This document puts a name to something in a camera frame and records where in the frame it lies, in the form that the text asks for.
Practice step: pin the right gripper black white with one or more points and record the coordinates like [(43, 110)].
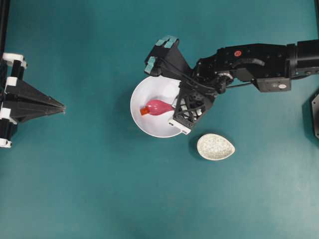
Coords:
[(166, 60)]

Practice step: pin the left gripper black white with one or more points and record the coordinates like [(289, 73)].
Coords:
[(12, 68)]

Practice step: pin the pink plastic soup spoon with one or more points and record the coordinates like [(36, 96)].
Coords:
[(158, 107)]

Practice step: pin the small red block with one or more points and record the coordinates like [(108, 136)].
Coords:
[(144, 111)]

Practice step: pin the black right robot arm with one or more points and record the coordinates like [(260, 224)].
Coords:
[(269, 67)]

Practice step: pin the white ceramic bowl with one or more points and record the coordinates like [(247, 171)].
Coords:
[(155, 88)]

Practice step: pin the speckled white spoon rest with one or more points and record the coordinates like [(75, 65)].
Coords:
[(214, 147)]

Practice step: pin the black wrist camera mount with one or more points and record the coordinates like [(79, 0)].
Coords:
[(191, 104)]

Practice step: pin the black aluminium frame rail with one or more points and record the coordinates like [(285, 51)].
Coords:
[(4, 12)]

